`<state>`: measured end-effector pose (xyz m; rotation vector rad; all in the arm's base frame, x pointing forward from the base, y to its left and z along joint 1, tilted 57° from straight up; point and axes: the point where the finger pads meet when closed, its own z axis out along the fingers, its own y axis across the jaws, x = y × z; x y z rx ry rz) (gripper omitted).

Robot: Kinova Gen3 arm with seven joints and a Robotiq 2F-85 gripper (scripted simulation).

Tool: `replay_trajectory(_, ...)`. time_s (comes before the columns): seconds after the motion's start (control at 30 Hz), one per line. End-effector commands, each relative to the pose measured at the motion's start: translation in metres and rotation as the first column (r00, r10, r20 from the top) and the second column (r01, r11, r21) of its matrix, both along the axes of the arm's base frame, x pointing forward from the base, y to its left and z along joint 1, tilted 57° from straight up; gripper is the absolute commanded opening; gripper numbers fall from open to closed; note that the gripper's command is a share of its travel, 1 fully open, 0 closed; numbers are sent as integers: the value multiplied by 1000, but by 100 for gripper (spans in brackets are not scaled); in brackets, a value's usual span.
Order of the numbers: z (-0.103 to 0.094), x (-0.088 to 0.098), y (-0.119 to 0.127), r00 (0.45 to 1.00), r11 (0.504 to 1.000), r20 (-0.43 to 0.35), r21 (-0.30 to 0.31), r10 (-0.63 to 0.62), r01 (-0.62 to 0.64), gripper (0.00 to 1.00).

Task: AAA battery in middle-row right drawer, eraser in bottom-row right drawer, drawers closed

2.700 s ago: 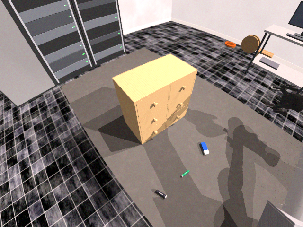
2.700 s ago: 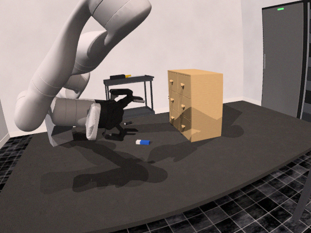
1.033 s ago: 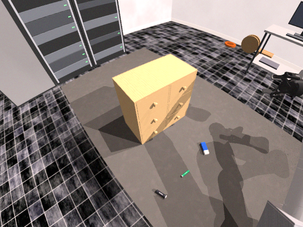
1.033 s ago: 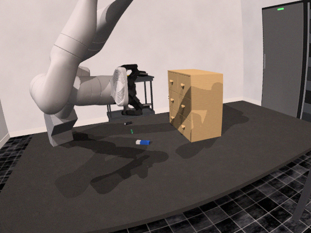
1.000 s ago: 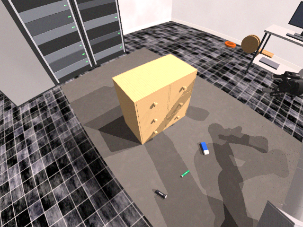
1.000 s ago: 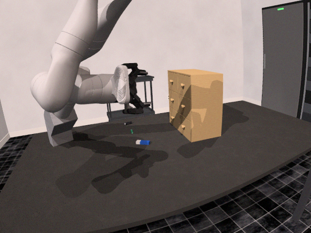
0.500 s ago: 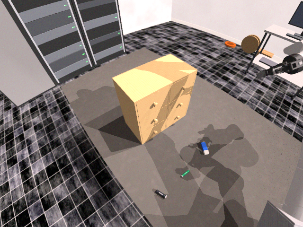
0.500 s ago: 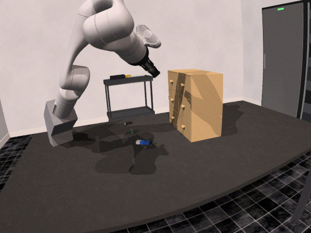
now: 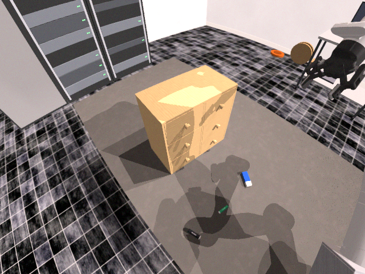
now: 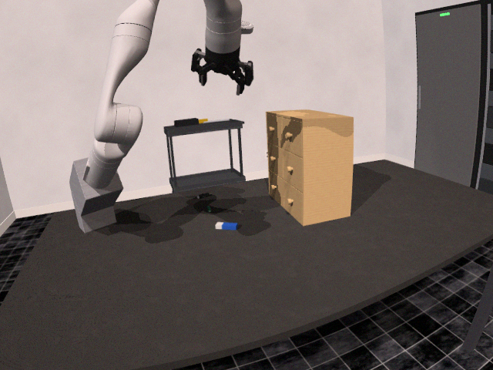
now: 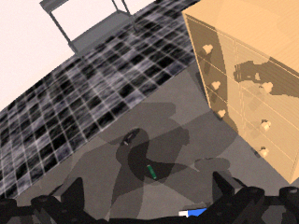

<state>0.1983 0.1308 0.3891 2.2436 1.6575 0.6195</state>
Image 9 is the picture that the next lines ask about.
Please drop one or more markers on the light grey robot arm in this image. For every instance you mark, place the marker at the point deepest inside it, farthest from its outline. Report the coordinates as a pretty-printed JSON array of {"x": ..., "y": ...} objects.
[{"x": 353, "y": 246}]

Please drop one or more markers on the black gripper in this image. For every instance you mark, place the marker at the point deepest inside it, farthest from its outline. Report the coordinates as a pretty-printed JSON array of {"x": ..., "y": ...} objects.
[{"x": 345, "y": 59}]

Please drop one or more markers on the blue and white eraser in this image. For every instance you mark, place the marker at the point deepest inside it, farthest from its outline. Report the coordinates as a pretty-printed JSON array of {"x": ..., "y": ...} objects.
[{"x": 246, "y": 179}]

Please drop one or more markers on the light wooden chest of drawers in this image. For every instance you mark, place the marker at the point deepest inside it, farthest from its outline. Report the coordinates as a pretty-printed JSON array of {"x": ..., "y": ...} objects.
[{"x": 167, "y": 100}]

